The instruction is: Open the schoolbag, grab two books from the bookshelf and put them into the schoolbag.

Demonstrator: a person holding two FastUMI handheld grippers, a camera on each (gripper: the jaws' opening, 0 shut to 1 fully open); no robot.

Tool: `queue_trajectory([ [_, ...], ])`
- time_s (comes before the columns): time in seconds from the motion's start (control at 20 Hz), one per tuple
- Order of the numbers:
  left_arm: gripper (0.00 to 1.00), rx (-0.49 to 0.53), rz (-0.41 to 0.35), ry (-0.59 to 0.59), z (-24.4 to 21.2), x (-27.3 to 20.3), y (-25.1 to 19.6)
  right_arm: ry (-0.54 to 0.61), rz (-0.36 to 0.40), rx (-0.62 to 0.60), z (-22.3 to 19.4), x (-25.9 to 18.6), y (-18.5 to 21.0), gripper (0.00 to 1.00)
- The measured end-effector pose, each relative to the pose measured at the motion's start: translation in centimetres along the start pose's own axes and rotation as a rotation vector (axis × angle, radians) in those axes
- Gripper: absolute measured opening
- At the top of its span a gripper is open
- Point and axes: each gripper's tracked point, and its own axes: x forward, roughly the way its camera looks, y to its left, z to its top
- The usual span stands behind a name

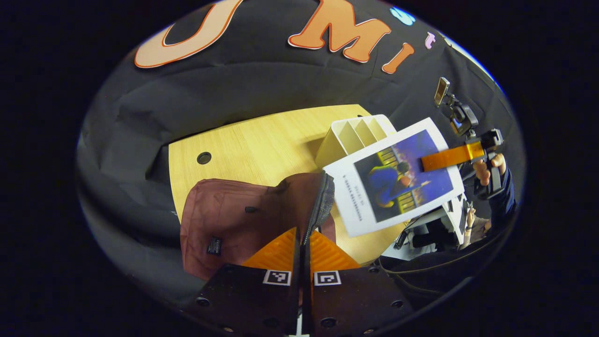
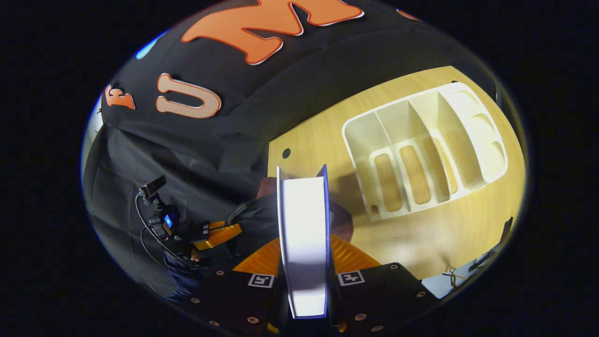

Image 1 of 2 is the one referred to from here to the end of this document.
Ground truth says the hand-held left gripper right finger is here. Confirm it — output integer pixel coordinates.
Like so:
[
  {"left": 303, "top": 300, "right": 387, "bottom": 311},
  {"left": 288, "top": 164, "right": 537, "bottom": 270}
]
[{"left": 301, "top": 229, "right": 415, "bottom": 336}]

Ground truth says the black cable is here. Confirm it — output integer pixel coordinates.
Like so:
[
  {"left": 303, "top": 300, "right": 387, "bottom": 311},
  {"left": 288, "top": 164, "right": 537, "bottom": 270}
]
[{"left": 373, "top": 243, "right": 487, "bottom": 295}]

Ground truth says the cream plastic bookshelf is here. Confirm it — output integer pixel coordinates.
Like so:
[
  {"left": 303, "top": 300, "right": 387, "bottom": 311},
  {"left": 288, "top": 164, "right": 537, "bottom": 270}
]
[{"left": 314, "top": 114, "right": 399, "bottom": 170}]

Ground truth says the blue picture cover book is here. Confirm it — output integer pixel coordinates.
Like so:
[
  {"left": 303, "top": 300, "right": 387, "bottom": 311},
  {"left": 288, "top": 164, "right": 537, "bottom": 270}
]
[{"left": 322, "top": 117, "right": 466, "bottom": 238}]

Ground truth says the maroon schoolbag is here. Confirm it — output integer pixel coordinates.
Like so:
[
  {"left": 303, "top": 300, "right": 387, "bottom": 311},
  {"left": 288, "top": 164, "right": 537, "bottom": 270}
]
[{"left": 180, "top": 170, "right": 338, "bottom": 282}]

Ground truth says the white desk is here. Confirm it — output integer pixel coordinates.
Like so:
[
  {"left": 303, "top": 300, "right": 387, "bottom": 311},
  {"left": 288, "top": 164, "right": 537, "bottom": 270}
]
[{"left": 381, "top": 201, "right": 469, "bottom": 261}]

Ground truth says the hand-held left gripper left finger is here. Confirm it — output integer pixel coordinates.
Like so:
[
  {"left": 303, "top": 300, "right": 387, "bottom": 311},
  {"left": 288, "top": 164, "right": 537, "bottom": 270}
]
[{"left": 187, "top": 227, "right": 300, "bottom": 336}]

